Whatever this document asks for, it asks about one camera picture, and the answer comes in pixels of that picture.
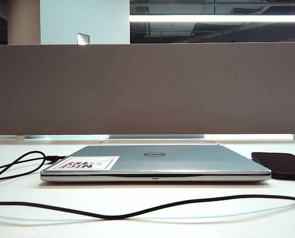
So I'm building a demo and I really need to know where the silver Dell laptop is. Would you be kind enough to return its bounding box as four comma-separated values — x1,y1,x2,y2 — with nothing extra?
40,145,272,182

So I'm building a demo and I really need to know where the brown desk divider panel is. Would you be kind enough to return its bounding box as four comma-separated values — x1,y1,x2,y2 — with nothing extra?
0,44,295,136

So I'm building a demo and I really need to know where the black smartphone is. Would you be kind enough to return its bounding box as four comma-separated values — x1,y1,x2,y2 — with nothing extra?
250,151,295,181

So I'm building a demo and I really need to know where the silver metal wall plate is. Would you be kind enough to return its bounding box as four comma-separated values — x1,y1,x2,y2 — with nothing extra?
77,32,91,45

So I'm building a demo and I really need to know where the white sticker red print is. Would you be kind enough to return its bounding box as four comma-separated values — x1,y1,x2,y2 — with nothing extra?
47,155,120,171

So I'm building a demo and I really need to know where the long white ceiling light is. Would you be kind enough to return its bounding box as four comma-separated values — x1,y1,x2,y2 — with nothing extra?
129,14,295,22

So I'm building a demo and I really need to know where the beige round column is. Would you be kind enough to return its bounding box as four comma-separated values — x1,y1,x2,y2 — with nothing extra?
7,0,41,45

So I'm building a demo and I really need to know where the black charging cable silver plug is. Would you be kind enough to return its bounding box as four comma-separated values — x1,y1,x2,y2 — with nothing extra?
0,151,295,221

